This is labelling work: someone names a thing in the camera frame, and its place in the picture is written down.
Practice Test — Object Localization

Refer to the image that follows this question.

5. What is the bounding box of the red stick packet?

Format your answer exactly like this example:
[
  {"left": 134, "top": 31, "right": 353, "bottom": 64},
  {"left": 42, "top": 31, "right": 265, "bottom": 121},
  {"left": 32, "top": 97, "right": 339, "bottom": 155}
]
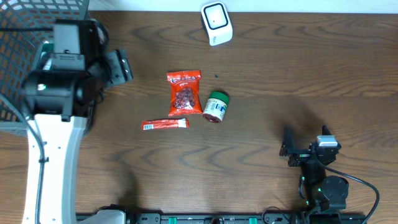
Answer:
[{"left": 141, "top": 118, "right": 190, "bottom": 131}]

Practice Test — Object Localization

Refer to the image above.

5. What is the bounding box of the white barcode scanner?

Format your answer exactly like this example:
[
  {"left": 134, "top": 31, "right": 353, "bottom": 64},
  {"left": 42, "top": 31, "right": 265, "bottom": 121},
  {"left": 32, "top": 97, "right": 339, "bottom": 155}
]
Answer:
[{"left": 201, "top": 1, "right": 233, "bottom": 46}]

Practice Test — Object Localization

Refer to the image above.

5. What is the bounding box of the red snack bag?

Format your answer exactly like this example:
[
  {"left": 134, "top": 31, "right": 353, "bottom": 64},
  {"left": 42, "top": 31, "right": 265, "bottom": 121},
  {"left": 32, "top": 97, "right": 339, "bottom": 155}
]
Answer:
[{"left": 167, "top": 70, "right": 203, "bottom": 116}]

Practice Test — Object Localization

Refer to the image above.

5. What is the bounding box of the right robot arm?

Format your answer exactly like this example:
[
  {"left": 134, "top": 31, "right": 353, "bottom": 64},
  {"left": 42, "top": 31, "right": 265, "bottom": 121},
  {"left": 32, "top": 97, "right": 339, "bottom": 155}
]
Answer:
[{"left": 279, "top": 126, "right": 349, "bottom": 223}]

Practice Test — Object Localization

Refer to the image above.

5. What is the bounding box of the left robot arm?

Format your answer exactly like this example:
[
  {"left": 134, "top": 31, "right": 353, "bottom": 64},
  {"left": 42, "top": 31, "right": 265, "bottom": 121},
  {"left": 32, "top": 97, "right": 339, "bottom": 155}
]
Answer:
[{"left": 22, "top": 49, "right": 132, "bottom": 223}]

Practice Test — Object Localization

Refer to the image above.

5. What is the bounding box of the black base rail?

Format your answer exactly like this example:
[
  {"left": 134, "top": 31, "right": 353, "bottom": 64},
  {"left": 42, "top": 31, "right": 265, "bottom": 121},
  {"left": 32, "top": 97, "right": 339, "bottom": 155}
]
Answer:
[{"left": 76, "top": 212, "right": 368, "bottom": 224}]

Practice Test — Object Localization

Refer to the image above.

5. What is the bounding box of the green-lid seasoning jar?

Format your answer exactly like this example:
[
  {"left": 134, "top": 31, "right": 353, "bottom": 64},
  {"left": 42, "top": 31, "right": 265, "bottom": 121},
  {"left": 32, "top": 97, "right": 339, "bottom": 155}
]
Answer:
[{"left": 203, "top": 91, "right": 229, "bottom": 123}]

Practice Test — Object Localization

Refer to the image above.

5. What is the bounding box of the grey plastic mesh basket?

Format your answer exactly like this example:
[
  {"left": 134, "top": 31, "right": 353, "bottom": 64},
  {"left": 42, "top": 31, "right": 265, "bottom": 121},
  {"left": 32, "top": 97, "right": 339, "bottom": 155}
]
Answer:
[{"left": 0, "top": 0, "right": 100, "bottom": 138}]

